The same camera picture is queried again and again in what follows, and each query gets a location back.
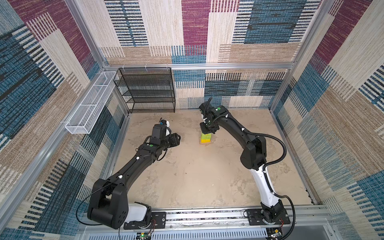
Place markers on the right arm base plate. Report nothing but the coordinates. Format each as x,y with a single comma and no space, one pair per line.
260,217

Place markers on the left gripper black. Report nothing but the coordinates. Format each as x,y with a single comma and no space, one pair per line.
174,141

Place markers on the white mesh wall basket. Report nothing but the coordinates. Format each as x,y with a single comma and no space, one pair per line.
87,113

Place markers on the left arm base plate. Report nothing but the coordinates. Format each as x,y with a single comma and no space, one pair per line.
155,220

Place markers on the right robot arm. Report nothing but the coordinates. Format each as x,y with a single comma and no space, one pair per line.
253,158

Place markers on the black mesh wire shelf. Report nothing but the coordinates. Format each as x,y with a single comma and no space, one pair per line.
147,90

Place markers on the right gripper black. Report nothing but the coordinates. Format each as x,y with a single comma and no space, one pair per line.
205,131

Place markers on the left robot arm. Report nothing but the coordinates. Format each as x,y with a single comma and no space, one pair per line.
108,203

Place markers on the aluminium front rail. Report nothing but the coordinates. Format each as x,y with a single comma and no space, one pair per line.
230,223

